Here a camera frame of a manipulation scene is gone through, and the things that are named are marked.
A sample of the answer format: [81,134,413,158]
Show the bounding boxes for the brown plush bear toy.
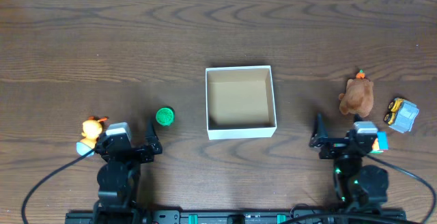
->
[339,70,374,117]

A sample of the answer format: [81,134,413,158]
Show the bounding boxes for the yellow grey toy truck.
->
[384,98,419,133]

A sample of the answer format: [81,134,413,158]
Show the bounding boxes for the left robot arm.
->
[90,119,163,224]

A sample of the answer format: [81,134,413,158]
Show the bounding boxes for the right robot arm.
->
[309,114,389,214]

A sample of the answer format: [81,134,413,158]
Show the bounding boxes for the green round disc toy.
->
[155,107,175,126]

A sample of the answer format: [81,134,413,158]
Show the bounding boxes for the multicolour puzzle cube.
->
[371,132,389,154]

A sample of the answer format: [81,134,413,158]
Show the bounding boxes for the orange rubber duck toy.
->
[76,116,108,156]

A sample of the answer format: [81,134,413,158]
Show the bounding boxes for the white cardboard box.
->
[205,66,277,140]

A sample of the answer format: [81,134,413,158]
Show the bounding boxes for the left black cable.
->
[20,148,97,224]

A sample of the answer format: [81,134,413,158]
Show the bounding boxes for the black cable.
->
[20,148,97,224]
[279,154,437,224]

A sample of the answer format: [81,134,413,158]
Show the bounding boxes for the right black cable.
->
[279,154,437,224]

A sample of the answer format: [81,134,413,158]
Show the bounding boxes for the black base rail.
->
[64,208,406,224]

